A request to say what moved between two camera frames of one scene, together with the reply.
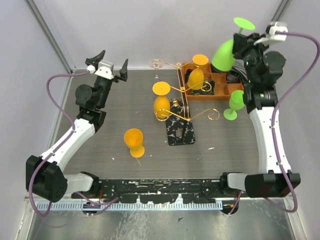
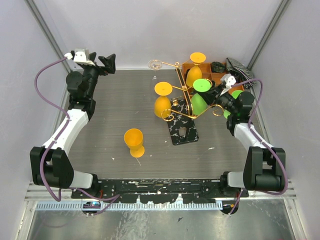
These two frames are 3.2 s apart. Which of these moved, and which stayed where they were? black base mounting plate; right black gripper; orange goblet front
Moved: right black gripper
Stayed: orange goblet front; black base mounting plate
